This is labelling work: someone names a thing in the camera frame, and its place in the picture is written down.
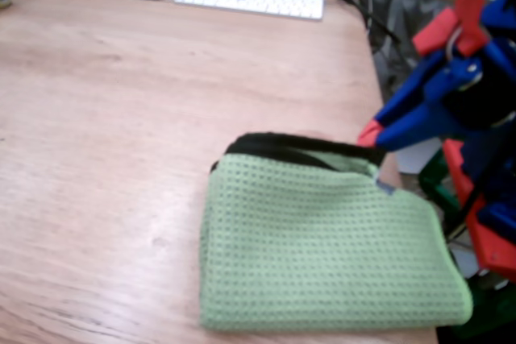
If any green waffle microfibre cloth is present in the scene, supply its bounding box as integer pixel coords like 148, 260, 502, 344
199, 131, 473, 333

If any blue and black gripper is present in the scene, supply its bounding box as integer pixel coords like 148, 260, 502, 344
357, 37, 516, 155

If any green clamp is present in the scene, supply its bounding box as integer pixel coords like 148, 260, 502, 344
417, 150, 464, 228
451, 279, 516, 341

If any white slim keyboard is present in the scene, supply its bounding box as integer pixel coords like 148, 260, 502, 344
173, 0, 325, 22

